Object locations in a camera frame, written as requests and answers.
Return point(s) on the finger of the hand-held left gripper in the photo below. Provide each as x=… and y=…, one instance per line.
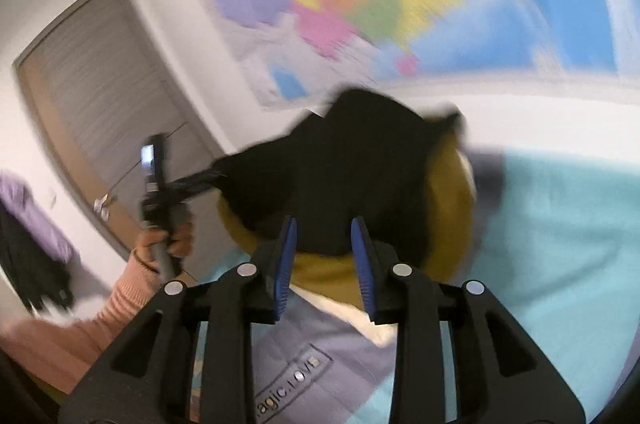
x=195, y=184

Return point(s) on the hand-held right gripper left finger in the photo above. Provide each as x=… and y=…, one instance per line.
x=286, y=264

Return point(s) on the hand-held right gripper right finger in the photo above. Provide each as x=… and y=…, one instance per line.
x=361, y=264

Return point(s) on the black jacket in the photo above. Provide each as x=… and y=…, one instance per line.
x=350, y=164

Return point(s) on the person's left forearm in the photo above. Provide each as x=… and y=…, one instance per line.
x=100, y=329

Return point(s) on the person's left hand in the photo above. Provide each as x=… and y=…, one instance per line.
x=181, y=244

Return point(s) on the beige cloth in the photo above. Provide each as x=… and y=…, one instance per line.
x=350, y=314

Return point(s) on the lilac garment with label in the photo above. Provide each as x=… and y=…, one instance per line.
x=310, y=344

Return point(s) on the mustard yellow garment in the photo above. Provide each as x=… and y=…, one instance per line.
x=445, y=204

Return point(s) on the grey wooden door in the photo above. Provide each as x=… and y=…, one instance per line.
x=100, y=79

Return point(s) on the purple hanging garment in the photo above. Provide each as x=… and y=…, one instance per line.
x=35, y=214

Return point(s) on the dark hanging garment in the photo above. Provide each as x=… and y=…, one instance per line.
x=35, y=274

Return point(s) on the patterned teal bed sheet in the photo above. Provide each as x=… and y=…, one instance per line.
x=550, y=254

